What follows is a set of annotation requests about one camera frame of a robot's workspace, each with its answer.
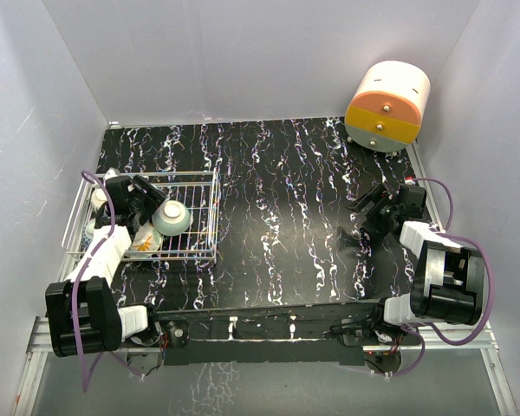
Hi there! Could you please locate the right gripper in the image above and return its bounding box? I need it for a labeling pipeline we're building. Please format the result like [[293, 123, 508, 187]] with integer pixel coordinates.
[[347, 184, 400, 237]]

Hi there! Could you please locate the mint green bowl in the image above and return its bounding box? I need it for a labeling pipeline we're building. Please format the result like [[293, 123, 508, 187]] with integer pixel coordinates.
[[152, 199, 192, 237]]

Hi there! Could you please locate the yellow floral bowl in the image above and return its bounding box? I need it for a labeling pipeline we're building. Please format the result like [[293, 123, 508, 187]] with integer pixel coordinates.
[[125, 223, 162, 259]]

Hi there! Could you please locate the white orange-rimmed bowl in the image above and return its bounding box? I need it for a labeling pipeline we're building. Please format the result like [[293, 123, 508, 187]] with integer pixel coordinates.
[[90, 188, 107, 218]]

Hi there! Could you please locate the red patterned bowl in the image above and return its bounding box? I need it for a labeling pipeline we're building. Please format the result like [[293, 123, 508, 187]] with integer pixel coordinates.
[[81, 218, 95, 251]]

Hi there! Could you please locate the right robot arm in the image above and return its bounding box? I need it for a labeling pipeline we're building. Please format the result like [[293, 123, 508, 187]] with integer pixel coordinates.
[[351, 184, 485, 344]]

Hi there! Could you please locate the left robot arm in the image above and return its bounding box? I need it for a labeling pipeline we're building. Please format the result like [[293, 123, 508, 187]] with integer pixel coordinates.
[[45, 171, 165, 357]]

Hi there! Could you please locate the round pastel drawer cabinet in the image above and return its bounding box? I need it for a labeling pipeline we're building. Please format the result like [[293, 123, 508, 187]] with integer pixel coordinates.
[[344, 61, 431, 153]]

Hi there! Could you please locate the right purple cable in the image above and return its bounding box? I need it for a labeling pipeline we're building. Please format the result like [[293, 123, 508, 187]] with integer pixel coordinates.
[[385, 177, 496, 377]]

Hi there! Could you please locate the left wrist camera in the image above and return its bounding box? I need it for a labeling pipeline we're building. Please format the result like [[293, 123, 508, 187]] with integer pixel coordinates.
[[103, 168, 133, 186]]

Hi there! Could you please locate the white wire dish rack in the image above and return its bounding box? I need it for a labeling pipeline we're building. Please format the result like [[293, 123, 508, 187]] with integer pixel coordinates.
[[62, 169, 221, 262]]

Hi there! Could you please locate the aluminium frame rail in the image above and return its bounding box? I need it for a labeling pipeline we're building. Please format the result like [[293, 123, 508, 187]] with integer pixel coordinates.
[[10, 263, 114, 416]]

